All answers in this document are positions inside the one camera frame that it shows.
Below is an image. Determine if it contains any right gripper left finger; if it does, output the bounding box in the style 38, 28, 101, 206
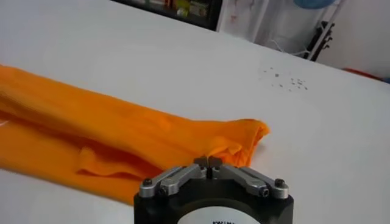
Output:
139, 156, 211, 199

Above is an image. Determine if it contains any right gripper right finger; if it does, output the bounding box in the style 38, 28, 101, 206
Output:
210, 156, 289, 200

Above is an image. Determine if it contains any orange t-shirt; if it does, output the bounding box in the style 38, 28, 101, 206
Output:
0, 64, 271, 205

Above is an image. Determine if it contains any large white table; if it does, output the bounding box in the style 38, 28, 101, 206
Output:
0, 0, 390, 224

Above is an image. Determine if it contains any white metal jug rack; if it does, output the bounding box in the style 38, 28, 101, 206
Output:
271, 0, 348, 62

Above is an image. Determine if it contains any white water dispenser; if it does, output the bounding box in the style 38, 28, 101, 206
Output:
216, 0, 272, 45

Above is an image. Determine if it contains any black shelf unit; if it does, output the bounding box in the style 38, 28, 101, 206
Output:
111, 0, 225, 31

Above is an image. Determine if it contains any blue water jug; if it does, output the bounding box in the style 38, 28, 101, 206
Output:
292, 0, 336, 10

